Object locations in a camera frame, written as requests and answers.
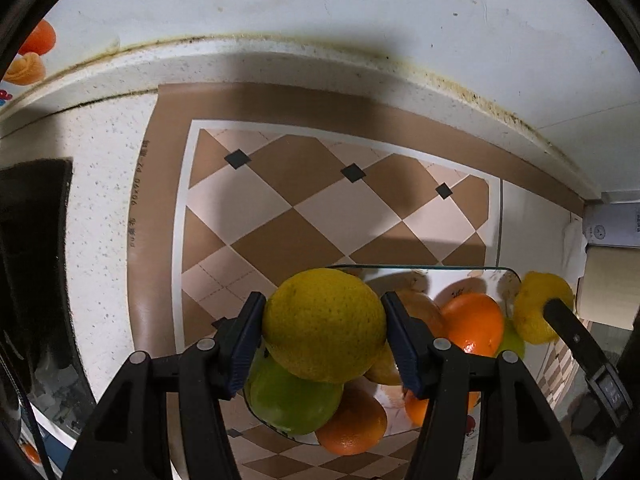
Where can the floral oblong plate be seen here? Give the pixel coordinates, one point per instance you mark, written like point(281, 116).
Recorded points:
point(395, 425)

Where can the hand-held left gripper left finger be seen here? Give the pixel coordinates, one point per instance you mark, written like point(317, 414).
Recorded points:
point(245, 345)

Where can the green apple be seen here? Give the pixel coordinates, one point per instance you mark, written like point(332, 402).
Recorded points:
point(512, 345)
point(290, 400)

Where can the cream utensil holder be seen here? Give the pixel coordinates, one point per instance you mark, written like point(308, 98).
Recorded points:
point(610, 285)

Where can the colourful wall sticker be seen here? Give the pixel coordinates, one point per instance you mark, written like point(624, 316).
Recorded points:
point(37, 40)

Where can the checkered brown table mat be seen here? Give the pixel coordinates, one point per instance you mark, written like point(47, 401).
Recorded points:
point(300, 185)

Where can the yellow lemon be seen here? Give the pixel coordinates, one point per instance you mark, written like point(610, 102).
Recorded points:
point(320, 325)
point(532, 305)

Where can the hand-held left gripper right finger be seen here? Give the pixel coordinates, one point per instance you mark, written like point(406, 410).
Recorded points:
point(405, 350)

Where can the crumpled white tissue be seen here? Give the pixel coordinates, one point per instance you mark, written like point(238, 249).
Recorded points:
point(575, 245)

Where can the black glass gas stove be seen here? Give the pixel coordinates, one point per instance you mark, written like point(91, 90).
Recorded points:
point(30, 235)

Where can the small orange fruit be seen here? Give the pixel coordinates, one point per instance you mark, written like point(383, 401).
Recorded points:
point(31, 454)

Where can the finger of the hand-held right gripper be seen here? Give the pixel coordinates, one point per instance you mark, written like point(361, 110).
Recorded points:
point(570, 327)

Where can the grey gas canister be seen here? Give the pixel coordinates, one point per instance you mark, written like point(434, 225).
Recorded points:
point(615, 225)

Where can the dark reddish-brown tomato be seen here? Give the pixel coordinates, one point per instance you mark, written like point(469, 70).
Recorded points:
point(412, 410)
point(422, 310)

